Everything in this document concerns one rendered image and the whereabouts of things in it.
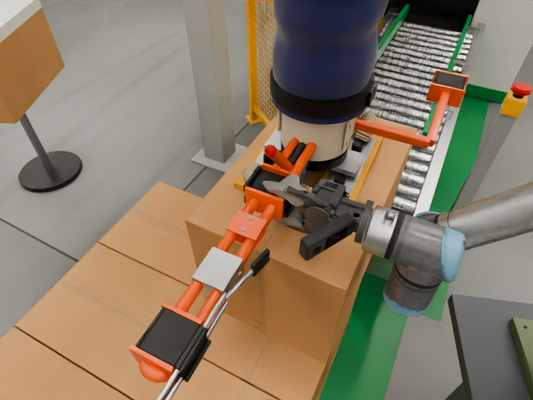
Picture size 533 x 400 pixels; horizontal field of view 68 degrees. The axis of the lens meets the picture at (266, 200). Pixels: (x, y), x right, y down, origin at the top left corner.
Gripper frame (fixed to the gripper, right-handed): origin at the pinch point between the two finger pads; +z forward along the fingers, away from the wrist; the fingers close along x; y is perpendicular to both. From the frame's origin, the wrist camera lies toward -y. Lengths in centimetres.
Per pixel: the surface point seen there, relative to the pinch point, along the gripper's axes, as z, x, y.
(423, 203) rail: -33, -65, 82
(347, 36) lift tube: -6.6, 26.9, 18.7
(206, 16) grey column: 94, -24, 123
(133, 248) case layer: 65, -70, 12
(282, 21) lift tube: 5.4, 27.7, 18.0
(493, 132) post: -50, -40, 108
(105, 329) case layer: 52, -70, -19
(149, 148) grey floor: 150, -124, 115
